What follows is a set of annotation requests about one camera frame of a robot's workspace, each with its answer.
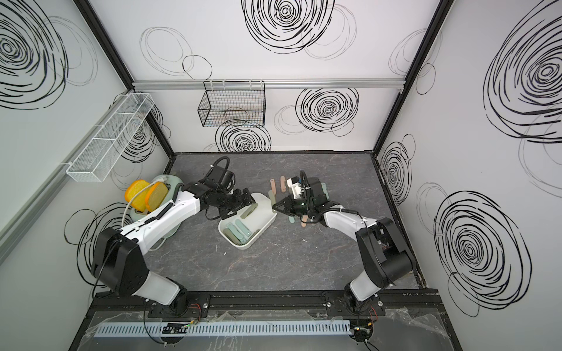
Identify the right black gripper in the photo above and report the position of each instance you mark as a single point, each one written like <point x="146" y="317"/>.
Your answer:
<point x="289" y="202"/>

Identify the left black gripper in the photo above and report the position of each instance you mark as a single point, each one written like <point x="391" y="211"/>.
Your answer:
<point x="241" y="202"/>

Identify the teal folding fruit knife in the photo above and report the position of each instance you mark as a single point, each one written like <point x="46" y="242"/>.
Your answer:
<point x="325" y="191"/>

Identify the olive folding knife top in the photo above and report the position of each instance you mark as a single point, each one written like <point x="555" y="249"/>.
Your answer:
<point x="250" y="209"/>

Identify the white plastic storage box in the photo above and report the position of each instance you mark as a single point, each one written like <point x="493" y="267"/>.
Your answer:
<point x="258" y="222"/>

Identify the long teal knife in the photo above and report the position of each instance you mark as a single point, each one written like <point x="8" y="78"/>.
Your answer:
<point x="243" y="229"/>

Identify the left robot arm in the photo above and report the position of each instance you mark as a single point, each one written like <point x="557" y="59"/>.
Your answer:
<point x="118" y="259"/>

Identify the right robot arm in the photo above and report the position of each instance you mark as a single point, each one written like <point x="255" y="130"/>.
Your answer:
<point x="385" y="255"/>

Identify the green toaster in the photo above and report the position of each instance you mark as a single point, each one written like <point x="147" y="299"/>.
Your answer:
<point x="173" y="183"/>

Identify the orange toast slice right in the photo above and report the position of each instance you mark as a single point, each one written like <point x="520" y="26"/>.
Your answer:
<point x="155" y="196"/>

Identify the orange toast slice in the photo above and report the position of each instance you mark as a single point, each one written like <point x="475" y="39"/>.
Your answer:
<point x="155" y="196"/>
<point x="136" y="193"/>

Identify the orange toast slice left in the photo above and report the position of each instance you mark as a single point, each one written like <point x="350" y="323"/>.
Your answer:
<point x="136" y="193"/>

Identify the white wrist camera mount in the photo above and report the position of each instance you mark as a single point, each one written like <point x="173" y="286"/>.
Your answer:
<point x="295" y="187"/>

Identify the black wire basket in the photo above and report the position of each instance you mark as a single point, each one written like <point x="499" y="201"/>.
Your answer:
<point x="226" y="100"/>

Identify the white wire shelf basket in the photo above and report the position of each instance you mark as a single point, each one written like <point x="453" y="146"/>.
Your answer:
<point x="111" y="137"/>

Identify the aluminium wall rail back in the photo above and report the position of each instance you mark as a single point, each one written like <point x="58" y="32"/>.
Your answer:
<point x="274" y="83"/>

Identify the aluminium wall rail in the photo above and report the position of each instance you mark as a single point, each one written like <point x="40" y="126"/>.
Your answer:
<point x="25" y="218"/>
<point x="274" y="83"/>

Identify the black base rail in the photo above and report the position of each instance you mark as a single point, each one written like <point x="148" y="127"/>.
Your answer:
<point x="333" y="303"/>

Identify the grey slotted cable duct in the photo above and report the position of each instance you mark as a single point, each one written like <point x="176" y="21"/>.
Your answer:
<point x="244" y="328"/>

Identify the aluminium wall rail left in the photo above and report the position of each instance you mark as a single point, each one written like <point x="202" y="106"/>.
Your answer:
<point x="25" y="218"/>

